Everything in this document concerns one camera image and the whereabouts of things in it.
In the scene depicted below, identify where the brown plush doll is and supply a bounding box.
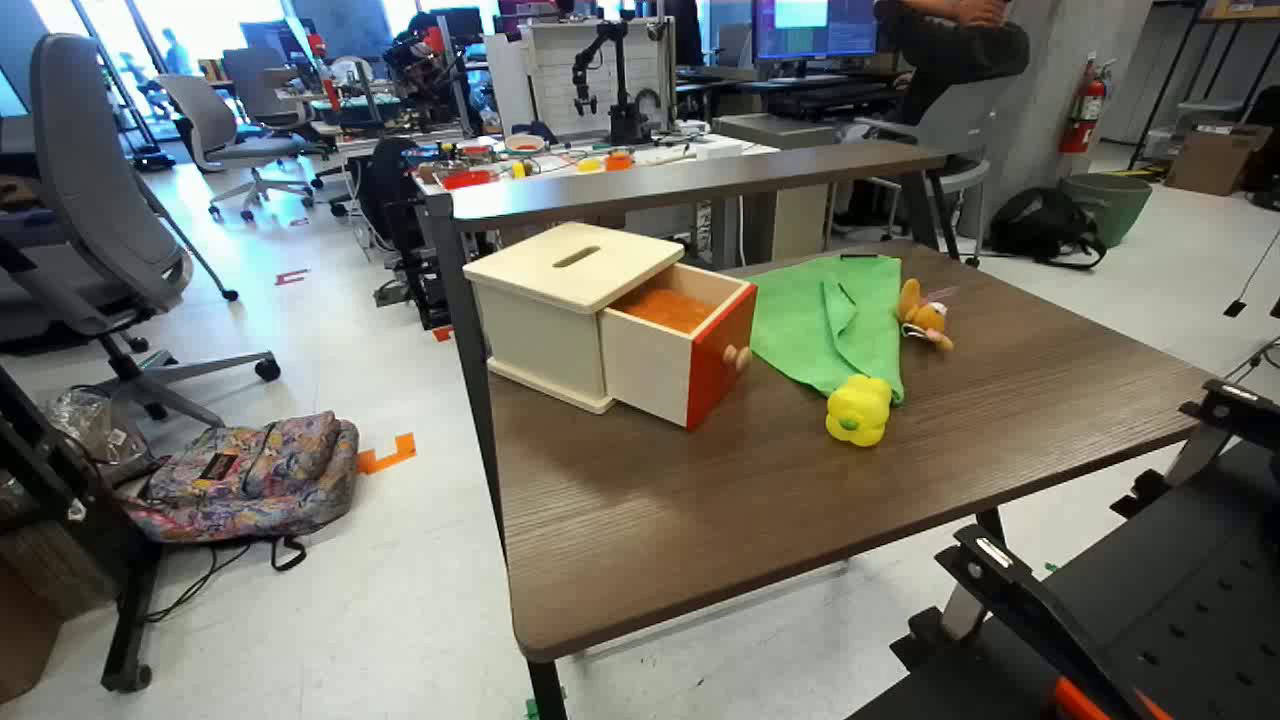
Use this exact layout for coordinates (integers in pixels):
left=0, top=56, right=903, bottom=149
left=891, top=277, right=964, bottom=356

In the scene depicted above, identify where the yellow toy pepper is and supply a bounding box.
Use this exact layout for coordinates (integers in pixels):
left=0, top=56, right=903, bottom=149
left=818, top=370, right=895, bottom=452

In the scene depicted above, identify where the wooden drawer red front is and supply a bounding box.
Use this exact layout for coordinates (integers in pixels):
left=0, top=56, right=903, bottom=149
left=599, top=258, right=760, bottom=436

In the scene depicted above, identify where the cream wooden slot box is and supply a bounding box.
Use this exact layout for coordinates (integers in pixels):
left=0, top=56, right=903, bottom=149
left=459, top=220, right=688, bottom=417

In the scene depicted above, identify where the green cloth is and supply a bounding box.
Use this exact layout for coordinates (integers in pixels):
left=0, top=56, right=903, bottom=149
left=747, top=253, right=912, bottom=408

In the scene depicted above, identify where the black metal table leg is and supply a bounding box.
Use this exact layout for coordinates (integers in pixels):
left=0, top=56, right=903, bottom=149
left=410, top=194, right=508, bottom=536
left=525, top=651, right=577, bottom=720

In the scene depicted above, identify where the white cluttered workbench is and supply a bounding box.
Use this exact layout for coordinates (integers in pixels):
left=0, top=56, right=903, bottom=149
left=407, top=125, right=779, bottom=191

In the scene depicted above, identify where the computer monitor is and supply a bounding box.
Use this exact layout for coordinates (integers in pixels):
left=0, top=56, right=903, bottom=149
left=747, top=0, right=884, bottom=73

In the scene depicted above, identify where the grey plastic chair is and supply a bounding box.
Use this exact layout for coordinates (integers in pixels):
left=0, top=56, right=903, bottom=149
left=847, top=77, right=998, bottom=265

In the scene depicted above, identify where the colourful patterned backpack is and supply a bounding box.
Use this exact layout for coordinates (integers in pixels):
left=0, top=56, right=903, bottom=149
left=117, top=408, right=365, bottom=550

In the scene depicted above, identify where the black duffel bag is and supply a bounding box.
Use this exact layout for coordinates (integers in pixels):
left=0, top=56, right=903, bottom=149
left=983, top=180, right=1112, bottom=273

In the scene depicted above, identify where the person in black clothes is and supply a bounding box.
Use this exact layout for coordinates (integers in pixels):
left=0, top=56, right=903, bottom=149
left=871, top=0, right=1037, bottom=132

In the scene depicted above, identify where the grey office chair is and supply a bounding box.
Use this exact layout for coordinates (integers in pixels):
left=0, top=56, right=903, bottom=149
left=157, top=73, right=358, bottom=225
left=0, top=30, right=284, bottom=432

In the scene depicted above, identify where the green fabric bag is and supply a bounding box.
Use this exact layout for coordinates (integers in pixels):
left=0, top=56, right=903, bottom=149
left=1062, top=171, right=1161, bottom=253

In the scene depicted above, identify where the red fire extinguisher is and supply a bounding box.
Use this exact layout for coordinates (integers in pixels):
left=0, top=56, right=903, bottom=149
left=1056, top=50, right=1116, bottom=160

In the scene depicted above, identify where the black metal stand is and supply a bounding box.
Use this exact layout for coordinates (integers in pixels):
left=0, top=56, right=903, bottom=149
left=0, top=362, right=170, bottom=700

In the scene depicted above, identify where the brown cardboard box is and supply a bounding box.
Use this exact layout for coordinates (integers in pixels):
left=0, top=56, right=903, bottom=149
left=1164, top=120, right=1277, bottom=200

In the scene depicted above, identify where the black tripod leg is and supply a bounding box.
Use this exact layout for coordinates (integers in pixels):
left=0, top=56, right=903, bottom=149
left=1219, top=225, right=1280, bottom=322

